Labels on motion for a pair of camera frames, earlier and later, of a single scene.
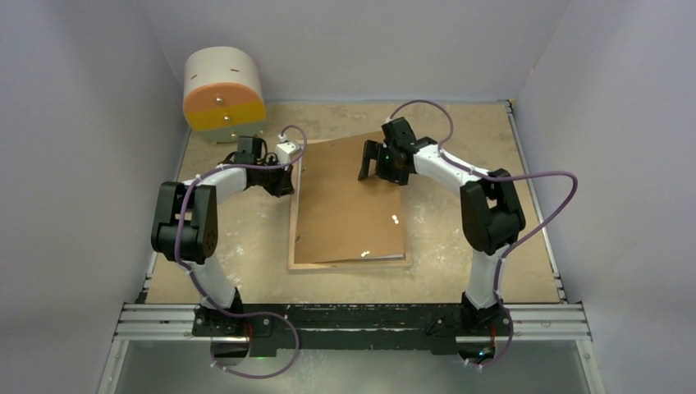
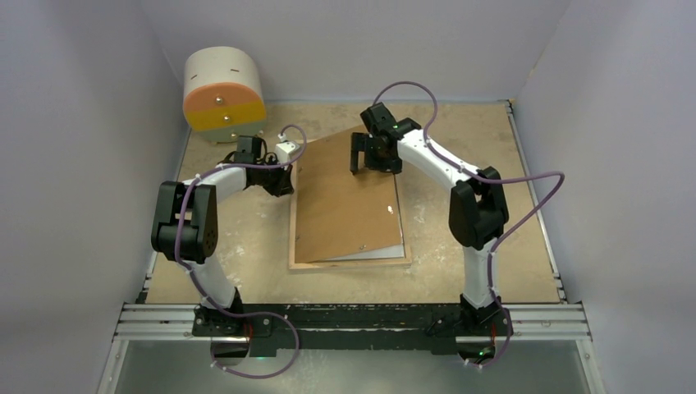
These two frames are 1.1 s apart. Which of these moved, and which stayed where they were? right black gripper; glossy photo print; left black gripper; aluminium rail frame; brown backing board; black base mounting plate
Moved: right black gripper; glossy photo print
Stayed: aluminium rail frame; black base mounting plate; left black gripper; brown backing board
